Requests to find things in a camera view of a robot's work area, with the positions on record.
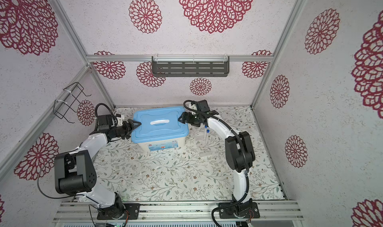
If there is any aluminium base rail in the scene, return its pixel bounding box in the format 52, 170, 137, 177
52, 201, 304, 224

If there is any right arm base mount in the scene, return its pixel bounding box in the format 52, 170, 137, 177
218, 199, 260, 219

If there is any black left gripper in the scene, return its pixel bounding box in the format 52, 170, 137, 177
110, 118, 141, 139

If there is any blue plastic bin lid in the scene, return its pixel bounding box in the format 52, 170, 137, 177
131, 106, 189, 144

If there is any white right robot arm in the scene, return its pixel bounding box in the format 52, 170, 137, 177
178, 100, 255, 212

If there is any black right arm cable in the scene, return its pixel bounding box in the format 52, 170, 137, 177
183, 99, 250, 227

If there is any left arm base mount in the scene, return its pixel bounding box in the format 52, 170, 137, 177
97, 203, 141, 220

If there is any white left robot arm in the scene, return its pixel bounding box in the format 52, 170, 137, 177
54, 117, 141, 220

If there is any white plastic storage bin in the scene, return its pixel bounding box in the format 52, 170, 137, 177
138, 137, 186, 152

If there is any grey wall shelf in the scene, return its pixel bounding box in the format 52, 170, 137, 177
151, 56, 230, 77

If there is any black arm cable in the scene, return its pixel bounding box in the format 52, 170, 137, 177
183, 99, 250, 227
36, 103, 119, 200

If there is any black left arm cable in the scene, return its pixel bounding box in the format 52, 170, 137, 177
36, 103, 119, 200

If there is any black wire wall rack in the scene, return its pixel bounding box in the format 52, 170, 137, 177
52, 81, 91, 124

